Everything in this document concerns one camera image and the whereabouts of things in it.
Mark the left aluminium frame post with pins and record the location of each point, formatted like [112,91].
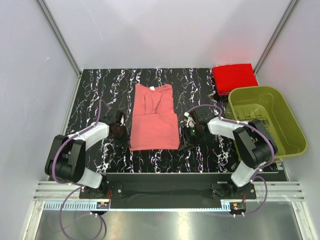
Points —
[58,35]

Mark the olive green plastic basket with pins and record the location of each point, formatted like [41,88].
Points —
[267,104]

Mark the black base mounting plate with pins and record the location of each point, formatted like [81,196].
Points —
[217,186]

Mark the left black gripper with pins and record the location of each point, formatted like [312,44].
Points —
[124,142]

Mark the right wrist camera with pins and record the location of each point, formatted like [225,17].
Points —
[191,118]

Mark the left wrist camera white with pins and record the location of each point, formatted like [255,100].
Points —
[122,121]

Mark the aluminium frame post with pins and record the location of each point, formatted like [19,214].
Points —
[276,34]
[58,35]

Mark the folded red t shirt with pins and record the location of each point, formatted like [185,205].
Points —
[232,76]

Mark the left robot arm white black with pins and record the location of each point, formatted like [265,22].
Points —
[67,155]

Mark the white slotted cable duct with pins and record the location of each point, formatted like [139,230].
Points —
[98,206]

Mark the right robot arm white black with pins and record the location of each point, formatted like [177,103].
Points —
[253,141]

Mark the black marble pattern mat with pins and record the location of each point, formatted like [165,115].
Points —
[101,89]

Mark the pink t shirt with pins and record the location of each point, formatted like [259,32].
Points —
[154,121]

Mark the right aluminium frame post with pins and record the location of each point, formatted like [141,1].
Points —
[276,34]

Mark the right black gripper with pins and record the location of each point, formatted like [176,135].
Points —
[186,140]

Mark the aluminium rail profile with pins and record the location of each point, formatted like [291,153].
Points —
[274,191]

